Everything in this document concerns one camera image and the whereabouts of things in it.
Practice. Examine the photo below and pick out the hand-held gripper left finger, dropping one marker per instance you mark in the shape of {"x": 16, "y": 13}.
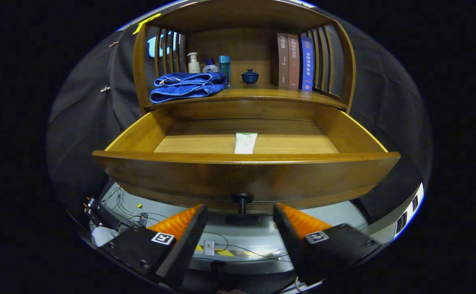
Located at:
{"x": 185, "y": 245}

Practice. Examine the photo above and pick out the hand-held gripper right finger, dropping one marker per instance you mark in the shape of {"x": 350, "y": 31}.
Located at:
{"x": 293, "y": 245}

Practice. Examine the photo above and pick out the wooden drawer with black knob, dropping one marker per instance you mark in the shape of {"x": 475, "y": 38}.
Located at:
{"x": 221, "y": 179}

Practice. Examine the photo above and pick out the white and green tube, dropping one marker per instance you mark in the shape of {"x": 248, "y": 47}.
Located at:
{"x": 245, "y": 143}

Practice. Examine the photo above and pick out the wooden countertop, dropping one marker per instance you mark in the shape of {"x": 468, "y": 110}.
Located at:
{"x": 262, "y": 93}

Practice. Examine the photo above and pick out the brown wooden cabinet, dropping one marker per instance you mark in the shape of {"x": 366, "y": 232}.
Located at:
{"x": 230, "y": 45}

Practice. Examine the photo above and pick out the small white adapter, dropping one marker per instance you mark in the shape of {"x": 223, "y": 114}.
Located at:
{"x": 209, "y": 247}

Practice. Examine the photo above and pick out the white slotted panel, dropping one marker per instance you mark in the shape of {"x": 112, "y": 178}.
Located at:
{"x": 409, "y": 212}

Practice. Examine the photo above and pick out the folded blue towel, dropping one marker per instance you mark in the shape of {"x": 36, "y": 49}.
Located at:
{"x": 185, "y": 87}

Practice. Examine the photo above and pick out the blue lidded teacup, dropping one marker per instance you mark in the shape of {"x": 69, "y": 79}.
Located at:
{"x": 250, "y": 77}

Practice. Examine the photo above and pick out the white bottle with blue cap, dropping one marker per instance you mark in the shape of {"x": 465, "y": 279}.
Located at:
{"x": 210, "y": 67}

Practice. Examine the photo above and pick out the white pump bottle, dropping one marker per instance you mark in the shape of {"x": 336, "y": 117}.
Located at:
{"x": 193, "y": 65}

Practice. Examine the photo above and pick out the teal transparent bottle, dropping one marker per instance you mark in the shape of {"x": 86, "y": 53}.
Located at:
{"x": 224, "y": 67}

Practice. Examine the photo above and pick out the reddish brown book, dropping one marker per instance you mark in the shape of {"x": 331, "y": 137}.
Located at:
{"x": 293, "y": 61}

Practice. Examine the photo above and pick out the dark brown book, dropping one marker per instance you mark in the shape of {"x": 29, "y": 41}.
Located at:
{"x": 282, "y": 61}

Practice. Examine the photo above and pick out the blue book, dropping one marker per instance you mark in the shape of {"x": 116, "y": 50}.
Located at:
{"x": 306, "y": 61}

